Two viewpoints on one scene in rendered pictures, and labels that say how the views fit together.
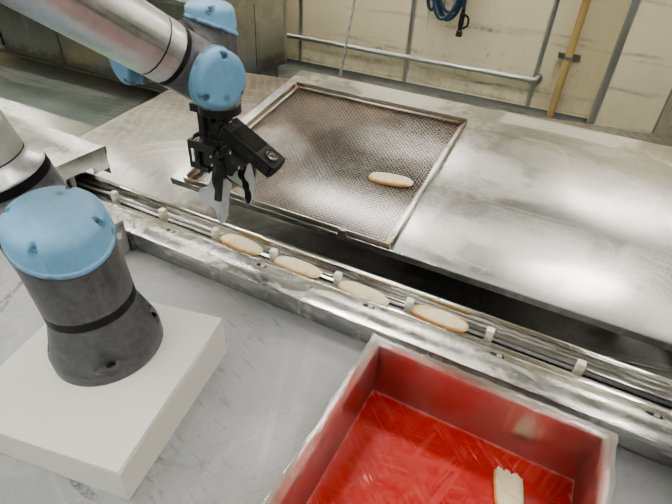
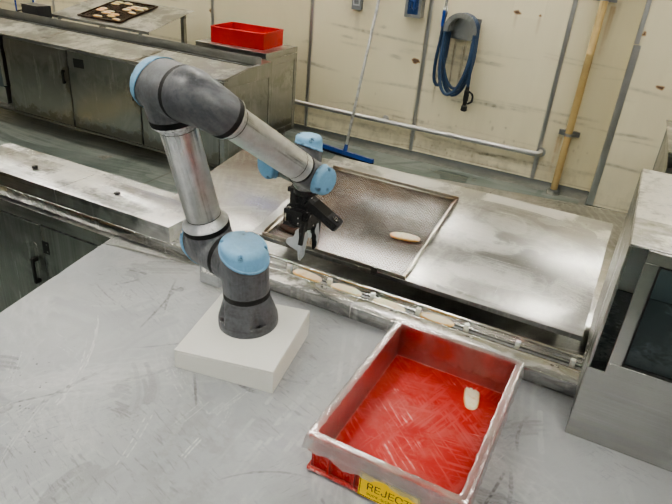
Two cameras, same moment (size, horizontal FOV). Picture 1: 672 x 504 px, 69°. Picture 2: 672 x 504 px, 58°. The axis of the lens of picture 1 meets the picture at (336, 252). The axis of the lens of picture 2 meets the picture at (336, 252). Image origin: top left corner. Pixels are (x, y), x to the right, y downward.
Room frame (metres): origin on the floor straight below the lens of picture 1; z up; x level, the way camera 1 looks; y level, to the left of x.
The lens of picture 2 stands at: (-0.80, 0.13, 1.78)
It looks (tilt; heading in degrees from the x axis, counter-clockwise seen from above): 28 degrees down; 359
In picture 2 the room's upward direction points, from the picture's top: 5 degrees clockwise
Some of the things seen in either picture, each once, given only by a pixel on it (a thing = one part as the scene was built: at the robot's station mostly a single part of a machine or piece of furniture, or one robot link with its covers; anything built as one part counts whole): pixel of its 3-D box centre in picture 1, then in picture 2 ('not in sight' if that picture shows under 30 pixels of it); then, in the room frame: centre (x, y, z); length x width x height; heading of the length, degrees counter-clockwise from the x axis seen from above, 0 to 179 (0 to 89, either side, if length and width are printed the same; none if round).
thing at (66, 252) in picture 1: (67, 251); (243, 264); (0.48, 0.33, 1.05); 0.13 x 0.12 x 0.14; 46
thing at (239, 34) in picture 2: not in sight; (247, 35); (4.53, 0.97, 0.93); 0.51 x 0.36 x 0.13; 69
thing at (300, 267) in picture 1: (297, 265); (346, 288); (0.73, 0.07, 0.86); 0.10 x 0.04 x 0.01; 65
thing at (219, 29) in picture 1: (211, 41); (307, 154); (0.79, 0.21, 1.23); 0.09 x 0.08 x 0.11; 136
